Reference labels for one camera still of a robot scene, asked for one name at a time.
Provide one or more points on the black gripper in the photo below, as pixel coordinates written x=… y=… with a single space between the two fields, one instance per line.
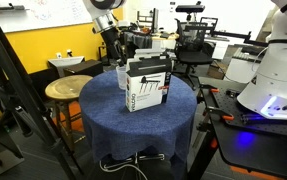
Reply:
x=111 y=43

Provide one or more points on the clear plastic cup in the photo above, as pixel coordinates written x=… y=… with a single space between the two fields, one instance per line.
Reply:
x=120 y=80

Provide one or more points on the black whiteboard marker tray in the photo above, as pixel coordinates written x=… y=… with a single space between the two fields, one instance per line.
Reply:
x=9 y=8

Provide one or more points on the cluttered background desk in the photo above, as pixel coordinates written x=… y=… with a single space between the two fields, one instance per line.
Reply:
x=146 y=38

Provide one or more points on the black storage box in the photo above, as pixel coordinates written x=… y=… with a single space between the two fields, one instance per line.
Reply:
x=84 y=67

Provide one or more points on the white black Velcro box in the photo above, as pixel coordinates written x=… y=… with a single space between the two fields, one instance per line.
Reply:
x=146 y=90

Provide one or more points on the white plastic bin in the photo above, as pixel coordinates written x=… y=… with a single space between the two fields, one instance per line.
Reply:
x=64 y=62

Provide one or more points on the round wooden stool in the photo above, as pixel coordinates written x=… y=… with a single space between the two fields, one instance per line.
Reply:
x=68 y=87

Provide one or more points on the blue cloth covered round table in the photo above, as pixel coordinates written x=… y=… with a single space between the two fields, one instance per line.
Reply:
x=116 y=120

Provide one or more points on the black office chair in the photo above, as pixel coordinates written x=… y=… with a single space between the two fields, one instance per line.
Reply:
x=193 y=57

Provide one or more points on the white whiteboard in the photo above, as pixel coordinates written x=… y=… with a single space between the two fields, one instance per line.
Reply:
x=43 y=15

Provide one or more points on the chrome table base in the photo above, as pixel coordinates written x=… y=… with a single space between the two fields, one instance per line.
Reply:
x=149 y=156

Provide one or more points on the white cabinet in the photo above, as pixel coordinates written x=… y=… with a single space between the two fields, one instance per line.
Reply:
x=239 y=68

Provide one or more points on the black breadboard robot table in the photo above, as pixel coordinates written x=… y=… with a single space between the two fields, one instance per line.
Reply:
x=259 y=146

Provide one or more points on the white wall outlet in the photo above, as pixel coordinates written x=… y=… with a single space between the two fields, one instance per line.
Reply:
x=59 y=55

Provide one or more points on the black camera on stand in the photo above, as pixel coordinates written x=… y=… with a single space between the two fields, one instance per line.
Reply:
x=190 y=8

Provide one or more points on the black camera tripod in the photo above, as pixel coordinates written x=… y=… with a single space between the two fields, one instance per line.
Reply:
x=14 y=83

